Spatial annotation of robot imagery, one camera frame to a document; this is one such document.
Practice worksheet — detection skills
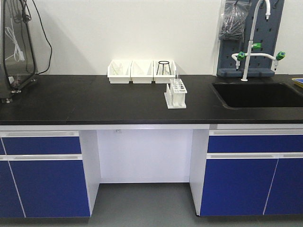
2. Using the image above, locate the white test tube rack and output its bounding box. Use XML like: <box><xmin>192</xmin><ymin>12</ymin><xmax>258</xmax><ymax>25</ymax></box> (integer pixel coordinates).
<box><xmin>164</xmin><ymin>79</ymin><xmax>187</xmax><ymax>109</ymax></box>

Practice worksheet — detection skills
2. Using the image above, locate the grey pegboard drying rack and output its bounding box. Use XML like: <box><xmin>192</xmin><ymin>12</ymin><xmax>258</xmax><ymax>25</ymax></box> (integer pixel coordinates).
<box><xmin>217</xmin><ymin>0</ymin><xmax>284</xmax><ymax>78</ymax></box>

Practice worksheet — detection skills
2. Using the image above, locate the white middle storage bin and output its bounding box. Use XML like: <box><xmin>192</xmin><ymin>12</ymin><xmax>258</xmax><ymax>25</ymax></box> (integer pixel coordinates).
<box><xmin>131</xmin><ymin>60</ymin><xmax>153</xmax><ymax>84</ymax></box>

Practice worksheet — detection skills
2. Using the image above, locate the white storage bin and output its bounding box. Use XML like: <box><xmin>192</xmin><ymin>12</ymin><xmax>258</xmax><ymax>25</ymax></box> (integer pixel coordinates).
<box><xmin>107</xmin><ymin>60</ymin><xmax>132</xmax><ymax>84</ymax></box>
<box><xmin>153</xmin><ymin>60</ymin><xmax>176</xmax><ymax>84</ymax></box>
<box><xmin>131</xmin><ymin>60</ymin><xmax>153</xmax><ymax>84</ymax></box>

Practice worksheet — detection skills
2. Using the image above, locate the white right storage bin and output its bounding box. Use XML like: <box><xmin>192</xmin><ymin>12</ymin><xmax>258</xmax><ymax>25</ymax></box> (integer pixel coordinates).
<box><xmin>153</xmin><ymin>60</ymin><xmax>176</xmax><ymax>84</ymax></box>

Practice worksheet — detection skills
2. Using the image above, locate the white left storage bin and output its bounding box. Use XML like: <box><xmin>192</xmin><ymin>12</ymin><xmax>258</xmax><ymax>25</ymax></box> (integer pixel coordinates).
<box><xmin>107</xmin><ymin>60</ymin><xmax>132</xmax><ymax>84</ymax></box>

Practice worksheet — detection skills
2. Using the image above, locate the black lab sink basin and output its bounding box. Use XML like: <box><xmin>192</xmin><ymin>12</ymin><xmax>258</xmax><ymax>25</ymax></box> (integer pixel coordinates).
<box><xmin>212</xmin><ymin>82</ymin><xmax>303</xmax><ymax>109</ymax></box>

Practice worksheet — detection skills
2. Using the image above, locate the white gooseneck lab faucet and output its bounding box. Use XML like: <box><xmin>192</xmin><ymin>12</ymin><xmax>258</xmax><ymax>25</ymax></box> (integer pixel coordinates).
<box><xmin>232</xmin><ymin>0</ymin><xmax>285</xmax><ymax>82</ymax></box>

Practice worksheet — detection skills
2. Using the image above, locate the blue cabinet door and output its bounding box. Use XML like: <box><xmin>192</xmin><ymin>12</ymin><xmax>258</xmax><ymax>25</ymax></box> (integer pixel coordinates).
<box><xmin>200</xmin><ymin>159</ymin><xmax>277</xmax><ymax>216</ymax></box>
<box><xmin>0</xmin><ymin>161</ymin><xmax>24</xmax><ymax>218</ymax></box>
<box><xmin>265</xmin><ymin>158</ymin><xmax>303</xmax><ymax>215</ymax></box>
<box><xmin>10</xmin><ymin>160</ymin><xmax>90</xmax><ymax>218</ymax></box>

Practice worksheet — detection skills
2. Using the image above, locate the plastic bag of pegs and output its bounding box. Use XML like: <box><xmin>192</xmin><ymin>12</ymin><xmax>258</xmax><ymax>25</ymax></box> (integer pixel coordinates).
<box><xmin>218</xmin><ymin>0</ymin><xmax>251</xmax><ymax>41</ymax></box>

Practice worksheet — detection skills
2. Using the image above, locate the blue left cabinet drawer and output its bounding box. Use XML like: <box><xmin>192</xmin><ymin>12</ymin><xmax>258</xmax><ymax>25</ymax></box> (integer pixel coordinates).
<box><xmin>2</xmin><ymin>137</ymin><xmax>81</xmax><ymax>155</ymax></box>

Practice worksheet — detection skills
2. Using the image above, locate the blue cabinet drawer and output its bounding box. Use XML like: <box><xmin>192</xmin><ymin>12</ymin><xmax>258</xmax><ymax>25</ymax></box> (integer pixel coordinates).
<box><xmin>208</xmin><ymin>135</ymin><xmax>303</xmax><ymax>153</ymax></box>
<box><xmin>2</xmin><ymin>137</ymin><xmax>81</xmax><ymax>155</ymax></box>

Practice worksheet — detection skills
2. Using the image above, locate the blue right cabinet drawer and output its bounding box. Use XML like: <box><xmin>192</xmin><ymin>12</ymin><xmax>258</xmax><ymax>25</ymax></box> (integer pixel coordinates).
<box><xmin>208</xmin><ymin>135</ymin><xmax>303</xmax><ymax>153</ymax></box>

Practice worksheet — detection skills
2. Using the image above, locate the grey metal machine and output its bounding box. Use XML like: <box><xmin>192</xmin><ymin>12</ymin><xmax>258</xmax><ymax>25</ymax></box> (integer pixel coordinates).
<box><xmin>0</xmin><ymin>0</ymin><xmax>37</xmax><ymax>103</ymax></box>

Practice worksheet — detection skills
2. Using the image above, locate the yellow blue tray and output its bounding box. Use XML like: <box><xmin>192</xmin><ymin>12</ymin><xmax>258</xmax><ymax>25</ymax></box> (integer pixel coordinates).
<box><xmin>292</xmin><ymin>78</ymin><xmax>303</xmax><ymax>88</ymax></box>

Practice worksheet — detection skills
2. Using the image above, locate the blue far right cabinet door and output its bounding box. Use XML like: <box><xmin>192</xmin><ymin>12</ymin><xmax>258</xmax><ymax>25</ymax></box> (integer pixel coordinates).
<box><xmin>265</xmin><ymin>158</ymin><xmax>303</xmax><ymax>215</ymax></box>

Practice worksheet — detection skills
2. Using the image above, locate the blue far left cabinet door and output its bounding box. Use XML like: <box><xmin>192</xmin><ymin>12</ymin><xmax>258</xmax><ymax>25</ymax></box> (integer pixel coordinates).
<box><xmin>0</xmin><ymin>161</ymin><xmax>24</xmax><ymax>218</ymax></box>

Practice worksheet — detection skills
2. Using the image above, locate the black wire tripod stand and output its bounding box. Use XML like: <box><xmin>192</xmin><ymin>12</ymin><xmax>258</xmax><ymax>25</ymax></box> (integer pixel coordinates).
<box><xmin>156</xmin><ymin>61</ymin><xmax>171</xmax><ymax>75</ymax></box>

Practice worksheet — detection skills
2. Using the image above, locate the black power cable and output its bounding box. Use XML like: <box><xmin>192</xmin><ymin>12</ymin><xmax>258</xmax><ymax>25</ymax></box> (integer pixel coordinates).
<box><xmin>32</xmin><ymin>0</ymin><xmax>53</xmax><ymax>75</ymax></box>

